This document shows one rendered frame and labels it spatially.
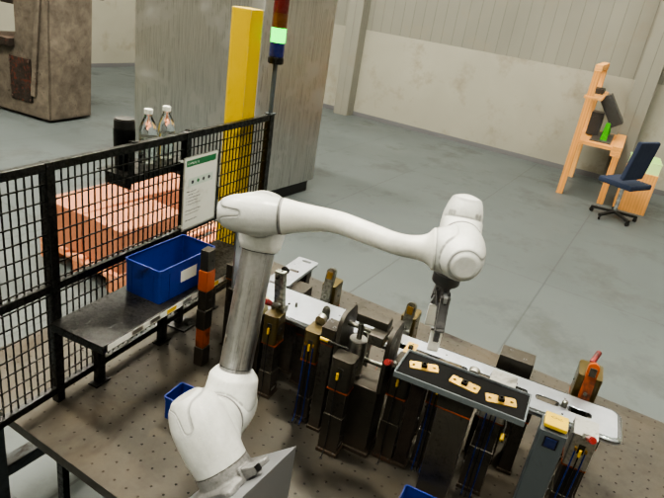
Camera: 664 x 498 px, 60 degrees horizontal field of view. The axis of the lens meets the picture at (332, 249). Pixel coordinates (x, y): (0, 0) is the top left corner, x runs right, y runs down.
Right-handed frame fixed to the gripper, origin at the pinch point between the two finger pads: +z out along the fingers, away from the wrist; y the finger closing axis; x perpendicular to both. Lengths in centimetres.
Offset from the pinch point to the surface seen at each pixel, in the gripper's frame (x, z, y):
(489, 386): -19.0, 11.1, -3.8
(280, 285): 49, 12, 33
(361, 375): 15.7, 30.9, 17.4
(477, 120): -149, 82, 910
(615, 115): -304, 12, 723
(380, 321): 13.3, 8.8, 16.8
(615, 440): -63, 26, 4
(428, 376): -1.4, 11.3, -4.6
